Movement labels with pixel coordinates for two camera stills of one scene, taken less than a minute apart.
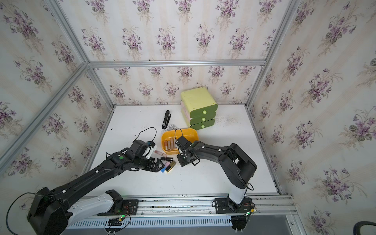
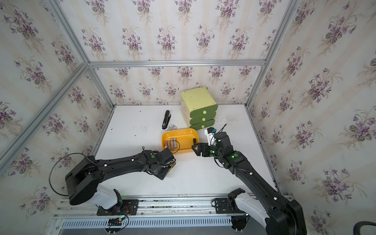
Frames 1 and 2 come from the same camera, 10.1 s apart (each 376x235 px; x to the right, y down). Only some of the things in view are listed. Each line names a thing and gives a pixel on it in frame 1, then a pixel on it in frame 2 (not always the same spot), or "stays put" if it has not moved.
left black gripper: [151, 168] to [162, 176]
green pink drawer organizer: [199, 108] stays put
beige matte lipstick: [172, 143] stays put
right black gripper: [181, 163] to [204, 146]
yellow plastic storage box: [169, 137] stays put
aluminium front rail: [189, 212] stays put
